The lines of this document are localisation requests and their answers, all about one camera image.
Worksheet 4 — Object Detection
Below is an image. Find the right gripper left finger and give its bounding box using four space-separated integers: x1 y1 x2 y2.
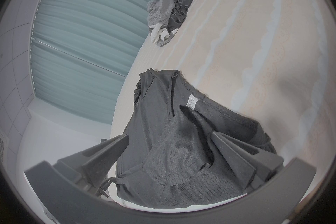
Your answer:
54 134 130 190

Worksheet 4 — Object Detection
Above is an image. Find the bed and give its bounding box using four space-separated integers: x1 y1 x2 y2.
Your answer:
109 0 332 208

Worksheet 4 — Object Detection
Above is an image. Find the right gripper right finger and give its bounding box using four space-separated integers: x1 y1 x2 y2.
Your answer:
211 131 285 189

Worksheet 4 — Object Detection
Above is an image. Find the pile of clothes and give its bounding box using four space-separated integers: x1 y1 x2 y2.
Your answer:
146 0 224 47

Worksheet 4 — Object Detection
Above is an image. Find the black T-shirt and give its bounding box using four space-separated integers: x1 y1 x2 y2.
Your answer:
115 69 279 209

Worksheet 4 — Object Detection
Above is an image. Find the blue-green curtain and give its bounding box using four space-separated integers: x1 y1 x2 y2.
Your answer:
30 40 126 124
33 0 168 76

